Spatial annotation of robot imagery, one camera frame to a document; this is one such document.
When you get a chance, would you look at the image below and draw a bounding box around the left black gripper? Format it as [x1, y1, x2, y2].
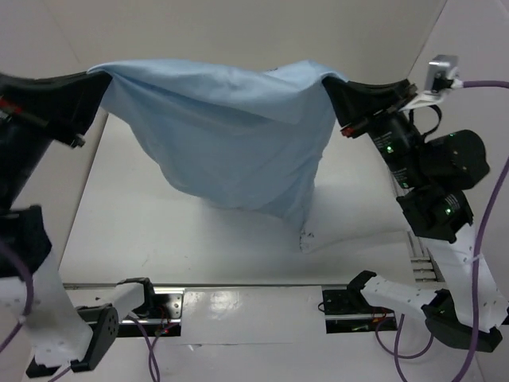
[0, 65, 112, 202]

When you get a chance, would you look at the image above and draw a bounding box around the light blue pillowcase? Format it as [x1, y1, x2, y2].
[91, 59, 342, 229]

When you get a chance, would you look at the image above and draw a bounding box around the white pillow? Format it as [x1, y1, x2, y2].
[299, 223, 410, 254]

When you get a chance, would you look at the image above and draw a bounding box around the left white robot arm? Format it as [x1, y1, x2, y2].
[1, 72, 157, 381]

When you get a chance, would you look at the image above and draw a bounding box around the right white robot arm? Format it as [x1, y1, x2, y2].
[323, 76, 508, 353]

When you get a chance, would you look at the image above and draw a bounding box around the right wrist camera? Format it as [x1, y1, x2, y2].
[404, 55, 463, 111]

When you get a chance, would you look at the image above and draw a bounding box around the aluminium rail frame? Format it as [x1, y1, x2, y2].
[407, 232, 444, 283]

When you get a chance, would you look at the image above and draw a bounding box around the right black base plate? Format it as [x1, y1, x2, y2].
[317, 289, 397, 334]

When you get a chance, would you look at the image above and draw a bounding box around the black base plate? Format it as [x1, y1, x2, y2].
[112, 283, 184, 338]
[317, 289, 397, 334]

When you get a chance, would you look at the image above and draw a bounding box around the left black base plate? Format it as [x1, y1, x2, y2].
[112, 283, 184, 338]

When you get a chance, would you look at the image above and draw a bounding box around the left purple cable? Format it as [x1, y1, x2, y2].
[0, 238, 184, 382]

